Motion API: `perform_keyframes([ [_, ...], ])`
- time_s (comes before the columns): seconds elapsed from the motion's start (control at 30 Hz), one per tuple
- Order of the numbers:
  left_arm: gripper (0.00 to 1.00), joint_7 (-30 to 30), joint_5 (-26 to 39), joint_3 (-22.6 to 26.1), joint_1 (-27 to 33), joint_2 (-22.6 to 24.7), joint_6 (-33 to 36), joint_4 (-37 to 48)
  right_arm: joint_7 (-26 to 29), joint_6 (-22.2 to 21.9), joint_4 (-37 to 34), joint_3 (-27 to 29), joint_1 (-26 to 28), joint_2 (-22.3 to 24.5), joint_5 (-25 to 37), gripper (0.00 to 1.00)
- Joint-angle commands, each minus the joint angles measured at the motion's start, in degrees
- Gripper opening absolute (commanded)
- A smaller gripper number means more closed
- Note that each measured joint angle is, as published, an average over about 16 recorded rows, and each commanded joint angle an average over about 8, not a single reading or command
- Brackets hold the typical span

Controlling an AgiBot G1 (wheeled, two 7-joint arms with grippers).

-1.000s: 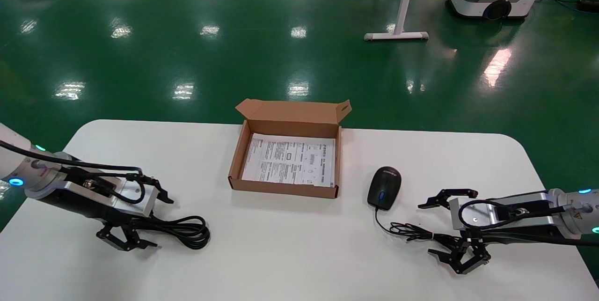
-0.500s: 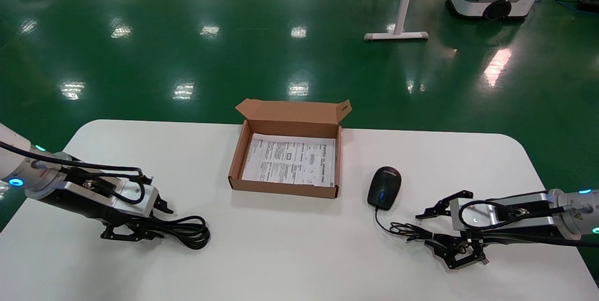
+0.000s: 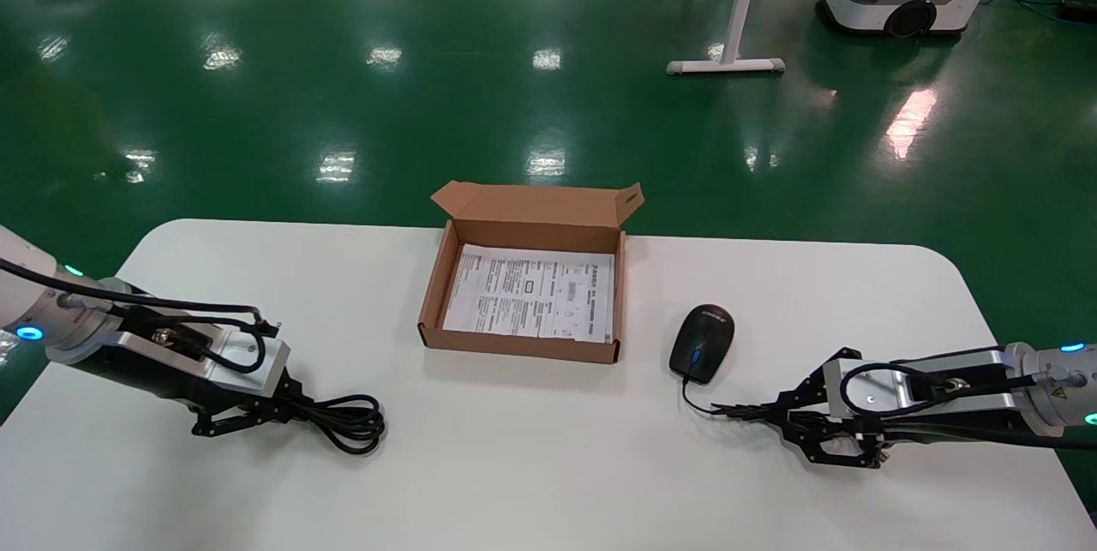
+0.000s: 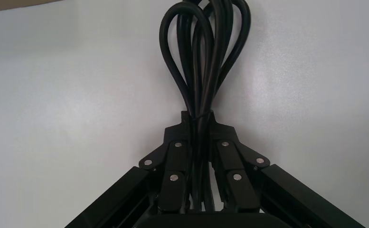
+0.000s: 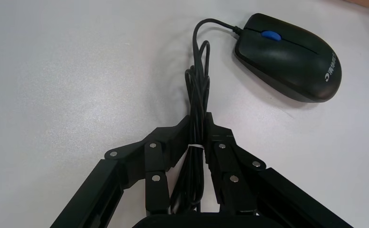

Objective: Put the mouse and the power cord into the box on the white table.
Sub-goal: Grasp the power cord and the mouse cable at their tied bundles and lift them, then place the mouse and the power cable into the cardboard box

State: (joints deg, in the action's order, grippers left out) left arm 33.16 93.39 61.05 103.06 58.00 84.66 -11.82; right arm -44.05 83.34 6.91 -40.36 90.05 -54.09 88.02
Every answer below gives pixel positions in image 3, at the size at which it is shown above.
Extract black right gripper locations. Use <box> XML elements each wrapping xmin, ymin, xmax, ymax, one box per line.
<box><xmin>771</xmin><ymin>347</ymin><xmax>1060</xmax><ymax>471</ymax></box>

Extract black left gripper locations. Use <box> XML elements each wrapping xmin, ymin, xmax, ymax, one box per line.
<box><xmin>64</xmin><ymin>344</ymin><xmax>315</xmax><ymax>439</ymax></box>

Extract black power cable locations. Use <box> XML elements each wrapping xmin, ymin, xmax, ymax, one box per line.
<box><xmin>287</xmin><ymin>393</ymin><xmax>387</xmax><ymax>456</ymax></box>

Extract black wired computer mouse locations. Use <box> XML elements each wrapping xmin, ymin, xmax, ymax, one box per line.
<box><xmin>669</xmin><ymin>304</ymin><xmax>794</xmax><ymax>425</ymax></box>

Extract brown open cardboard box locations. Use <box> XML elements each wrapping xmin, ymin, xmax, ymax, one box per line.
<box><xmin>417</xmin><ymin>181</ymin><xmax>645</xmax><ymax>364</ymax></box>

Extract white printed instruction sheet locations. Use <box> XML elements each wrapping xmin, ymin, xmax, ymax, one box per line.
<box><xmin>442</xmin><ymin>243</ymin><xmax>617</xmax><ymax>343</ymax></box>

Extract white T-shaped table leg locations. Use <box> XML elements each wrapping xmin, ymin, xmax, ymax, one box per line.
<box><xmin>667</xmin><ymin>0</ymin><xmax>786</xmax><ymax>76</ymax></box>

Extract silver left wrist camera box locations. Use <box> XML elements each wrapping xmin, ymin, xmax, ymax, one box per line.
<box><xmin>116</xmin><ymin>324</ymin><xmax>292</xmax><ymax>400</ymax></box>

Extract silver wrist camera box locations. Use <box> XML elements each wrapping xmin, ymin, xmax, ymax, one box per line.
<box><xmin>821</xmin><ymin>349</ymin><xmax>1029</xmax><ymax>416</ymax></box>
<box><xmin>116</xmin><ymin>324</ymin><xmax>292</xmax><ymax>400</ymax></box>

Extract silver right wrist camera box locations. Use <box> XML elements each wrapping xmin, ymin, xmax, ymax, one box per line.
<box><xmin>821</xmin><ymin>349</ymin><xmax>1029</xmax><ymax>416</ymax></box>

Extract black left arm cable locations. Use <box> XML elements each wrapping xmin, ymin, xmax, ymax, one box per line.
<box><xmin>0</xmin><ymin>258</ymin><xmax>282</xmax><ymax>374</ymax></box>

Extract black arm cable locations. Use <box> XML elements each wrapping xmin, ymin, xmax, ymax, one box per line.
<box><xmin>0</xmin><ymin>258</ymin><xmax>282</xmax><ymax>374</ymax></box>
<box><xmin>838</xmin><ymin>357</ymin><xmax>1097</xmax><ymax>451</ymax></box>

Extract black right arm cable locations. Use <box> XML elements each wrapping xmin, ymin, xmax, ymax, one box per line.
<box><xmin>838</xmin><ymin>357</ymin><xmax>1097</xmax><ymax>451</ymax></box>

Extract blue floor cable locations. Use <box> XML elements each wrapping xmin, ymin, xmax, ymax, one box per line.
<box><xmin>984</xmin><ymin>0</ymin><xmax>1097</xmax><ymax>26</ymax></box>

